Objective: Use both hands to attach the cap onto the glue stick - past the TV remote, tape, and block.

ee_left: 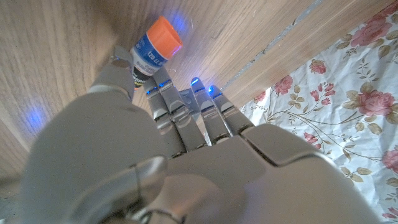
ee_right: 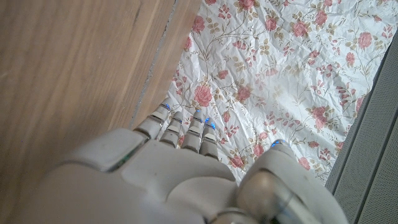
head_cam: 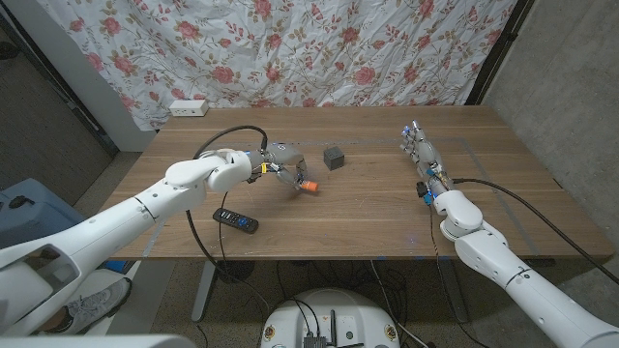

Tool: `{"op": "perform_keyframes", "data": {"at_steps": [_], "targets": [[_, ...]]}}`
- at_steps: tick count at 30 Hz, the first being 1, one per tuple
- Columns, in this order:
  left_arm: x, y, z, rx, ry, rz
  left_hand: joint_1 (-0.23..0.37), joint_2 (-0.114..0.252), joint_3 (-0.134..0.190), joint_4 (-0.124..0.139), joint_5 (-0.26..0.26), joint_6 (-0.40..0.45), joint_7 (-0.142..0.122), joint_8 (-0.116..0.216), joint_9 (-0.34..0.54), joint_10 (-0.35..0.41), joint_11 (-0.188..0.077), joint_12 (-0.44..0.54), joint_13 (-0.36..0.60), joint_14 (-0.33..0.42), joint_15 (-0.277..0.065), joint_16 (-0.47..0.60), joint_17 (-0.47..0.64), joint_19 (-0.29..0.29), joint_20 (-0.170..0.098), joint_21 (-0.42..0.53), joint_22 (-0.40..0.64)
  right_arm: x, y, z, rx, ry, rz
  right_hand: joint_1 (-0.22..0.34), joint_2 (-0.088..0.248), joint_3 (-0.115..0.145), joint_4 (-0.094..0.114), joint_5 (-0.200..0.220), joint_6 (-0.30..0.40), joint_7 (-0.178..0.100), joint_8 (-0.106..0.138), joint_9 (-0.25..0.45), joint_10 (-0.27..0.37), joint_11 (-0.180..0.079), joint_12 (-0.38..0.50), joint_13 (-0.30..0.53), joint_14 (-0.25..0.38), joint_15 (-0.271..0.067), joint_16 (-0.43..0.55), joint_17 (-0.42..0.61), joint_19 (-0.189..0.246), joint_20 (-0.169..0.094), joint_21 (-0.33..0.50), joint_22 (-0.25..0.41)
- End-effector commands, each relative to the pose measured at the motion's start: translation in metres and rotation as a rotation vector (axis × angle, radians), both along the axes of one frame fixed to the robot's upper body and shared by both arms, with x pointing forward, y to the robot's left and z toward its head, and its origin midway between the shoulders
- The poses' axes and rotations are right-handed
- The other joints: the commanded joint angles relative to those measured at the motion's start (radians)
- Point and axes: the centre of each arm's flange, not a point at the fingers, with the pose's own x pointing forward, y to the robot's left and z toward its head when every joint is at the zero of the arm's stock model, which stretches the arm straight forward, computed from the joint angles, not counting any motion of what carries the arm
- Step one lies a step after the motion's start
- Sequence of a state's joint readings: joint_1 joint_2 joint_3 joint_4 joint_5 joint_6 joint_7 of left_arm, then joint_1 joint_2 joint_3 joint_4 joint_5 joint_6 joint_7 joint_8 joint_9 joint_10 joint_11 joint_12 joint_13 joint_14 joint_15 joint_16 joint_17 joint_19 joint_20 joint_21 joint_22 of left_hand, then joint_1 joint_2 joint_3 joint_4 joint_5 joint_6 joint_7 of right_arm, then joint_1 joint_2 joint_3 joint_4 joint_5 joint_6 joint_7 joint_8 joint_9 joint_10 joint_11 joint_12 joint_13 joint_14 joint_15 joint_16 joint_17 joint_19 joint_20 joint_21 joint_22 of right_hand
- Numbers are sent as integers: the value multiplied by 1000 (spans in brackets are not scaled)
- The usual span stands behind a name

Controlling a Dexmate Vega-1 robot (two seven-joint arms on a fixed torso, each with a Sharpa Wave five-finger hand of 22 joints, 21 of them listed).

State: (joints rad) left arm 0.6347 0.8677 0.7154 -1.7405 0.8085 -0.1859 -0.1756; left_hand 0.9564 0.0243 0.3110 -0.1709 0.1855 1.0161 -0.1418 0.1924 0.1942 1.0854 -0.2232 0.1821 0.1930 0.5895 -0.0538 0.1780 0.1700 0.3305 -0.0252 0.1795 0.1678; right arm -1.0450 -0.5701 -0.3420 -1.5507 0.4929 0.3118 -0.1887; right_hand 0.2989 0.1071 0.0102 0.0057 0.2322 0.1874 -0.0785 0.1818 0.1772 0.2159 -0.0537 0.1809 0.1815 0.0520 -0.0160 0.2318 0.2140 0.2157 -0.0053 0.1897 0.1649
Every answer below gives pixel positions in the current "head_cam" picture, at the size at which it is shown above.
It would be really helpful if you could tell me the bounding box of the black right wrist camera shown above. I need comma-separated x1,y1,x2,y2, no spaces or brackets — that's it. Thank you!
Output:
416,181,435,205

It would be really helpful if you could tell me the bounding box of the black floor fan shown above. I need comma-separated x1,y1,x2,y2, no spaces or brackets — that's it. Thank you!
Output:
215,259,256,284

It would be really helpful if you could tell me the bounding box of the floral backdrop sheet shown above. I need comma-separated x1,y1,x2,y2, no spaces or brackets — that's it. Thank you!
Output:
36,0,518,131

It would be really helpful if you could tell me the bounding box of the grey sneaker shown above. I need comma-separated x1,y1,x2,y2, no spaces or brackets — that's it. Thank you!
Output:
52,277,133,334

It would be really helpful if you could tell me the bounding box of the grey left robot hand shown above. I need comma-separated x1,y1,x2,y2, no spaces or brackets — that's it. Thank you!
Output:
260,142,310,190

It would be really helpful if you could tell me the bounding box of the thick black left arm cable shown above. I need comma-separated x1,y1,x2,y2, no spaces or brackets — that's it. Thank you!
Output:
185,125,272,315

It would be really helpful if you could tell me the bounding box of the person's bare leg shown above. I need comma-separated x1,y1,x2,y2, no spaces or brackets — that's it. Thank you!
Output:
36,308,69,334

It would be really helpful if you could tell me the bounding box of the white table leg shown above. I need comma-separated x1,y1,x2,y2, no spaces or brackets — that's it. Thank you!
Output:
191,259,219,323

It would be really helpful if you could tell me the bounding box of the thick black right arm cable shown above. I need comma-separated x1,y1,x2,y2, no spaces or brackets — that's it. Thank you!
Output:
452,177,619,286

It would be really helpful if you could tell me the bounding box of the black backdrop stand pole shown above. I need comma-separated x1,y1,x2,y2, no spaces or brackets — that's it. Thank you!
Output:
465,0,537,106

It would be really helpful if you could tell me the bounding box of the blue plastic bin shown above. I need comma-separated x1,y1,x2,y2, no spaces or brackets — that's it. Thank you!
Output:
0,177,83,250

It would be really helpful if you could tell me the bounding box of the grey table leg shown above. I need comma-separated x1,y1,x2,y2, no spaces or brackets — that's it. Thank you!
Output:
437,258,470,324

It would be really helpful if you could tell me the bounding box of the white robot torso base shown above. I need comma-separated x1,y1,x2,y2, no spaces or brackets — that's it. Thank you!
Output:
259,288,401,348

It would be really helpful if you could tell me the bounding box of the dark grey block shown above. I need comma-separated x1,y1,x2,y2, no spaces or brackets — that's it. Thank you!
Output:
323,146,346,171

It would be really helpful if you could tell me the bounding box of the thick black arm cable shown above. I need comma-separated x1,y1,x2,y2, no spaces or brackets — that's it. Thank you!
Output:
452,177,619,286
185,125,272,315

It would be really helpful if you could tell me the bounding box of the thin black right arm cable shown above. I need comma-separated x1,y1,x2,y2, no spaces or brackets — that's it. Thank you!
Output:
427,203,492,348

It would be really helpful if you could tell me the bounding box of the black TV remote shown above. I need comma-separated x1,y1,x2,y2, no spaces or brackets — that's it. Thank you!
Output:
212,207,260,235

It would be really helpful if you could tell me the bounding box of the white power strip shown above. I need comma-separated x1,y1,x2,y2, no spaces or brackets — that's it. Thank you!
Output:
168,99,210,118

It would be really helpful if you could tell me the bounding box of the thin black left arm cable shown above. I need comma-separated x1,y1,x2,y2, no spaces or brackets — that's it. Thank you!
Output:
217,190,231,272

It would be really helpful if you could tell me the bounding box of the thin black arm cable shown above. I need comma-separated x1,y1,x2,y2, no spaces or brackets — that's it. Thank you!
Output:
427,203,492,348
217,190,231,272

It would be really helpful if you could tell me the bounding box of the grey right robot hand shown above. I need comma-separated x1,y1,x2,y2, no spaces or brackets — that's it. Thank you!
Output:
398,120,456,192

